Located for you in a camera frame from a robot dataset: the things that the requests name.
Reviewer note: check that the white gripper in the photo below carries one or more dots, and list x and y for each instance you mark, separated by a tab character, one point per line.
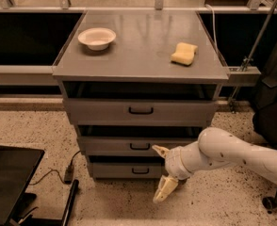
173	162

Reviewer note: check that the grey drawer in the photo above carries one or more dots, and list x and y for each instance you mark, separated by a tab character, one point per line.
125	170
139	112
128	146

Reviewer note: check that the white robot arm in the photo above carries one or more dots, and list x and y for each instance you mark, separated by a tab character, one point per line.
214	149

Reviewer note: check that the grey bottom drawer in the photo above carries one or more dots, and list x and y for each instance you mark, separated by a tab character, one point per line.
125	170

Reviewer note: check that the grey drawer cabinet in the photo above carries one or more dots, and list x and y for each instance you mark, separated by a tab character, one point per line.
137	66

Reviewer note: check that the grey top drawer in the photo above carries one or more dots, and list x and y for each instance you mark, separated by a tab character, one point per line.
139	112

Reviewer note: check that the black stand base bar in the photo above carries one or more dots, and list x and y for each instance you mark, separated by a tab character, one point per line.
69	205

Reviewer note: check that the yellow sponge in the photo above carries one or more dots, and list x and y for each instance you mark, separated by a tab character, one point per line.
184	53

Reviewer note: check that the black office chair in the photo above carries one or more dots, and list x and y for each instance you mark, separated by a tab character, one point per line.
265	117

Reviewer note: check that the metal diagonal rod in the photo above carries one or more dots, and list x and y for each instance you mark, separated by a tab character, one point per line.
246	62

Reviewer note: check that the white bowl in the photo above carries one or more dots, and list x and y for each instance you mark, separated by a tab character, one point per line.
97	39

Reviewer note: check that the black monitor screen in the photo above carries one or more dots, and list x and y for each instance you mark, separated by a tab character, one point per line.
17	167

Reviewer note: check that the black power adapter with cable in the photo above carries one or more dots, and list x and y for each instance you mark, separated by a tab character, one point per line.
68	174

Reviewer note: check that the metal frame rail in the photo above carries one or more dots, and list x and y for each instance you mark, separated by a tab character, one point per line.
27	75

